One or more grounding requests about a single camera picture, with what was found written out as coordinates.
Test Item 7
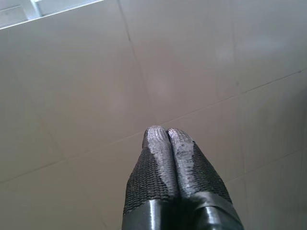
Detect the white door frame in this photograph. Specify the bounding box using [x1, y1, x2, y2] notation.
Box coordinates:
[0, 0, 106, 30]

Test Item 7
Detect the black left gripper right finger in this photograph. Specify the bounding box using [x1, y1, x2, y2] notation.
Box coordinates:
[167, 127, 244, 230]

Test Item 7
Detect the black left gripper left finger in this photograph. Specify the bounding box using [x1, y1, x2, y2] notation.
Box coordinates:
[121, 125, 180, 230]

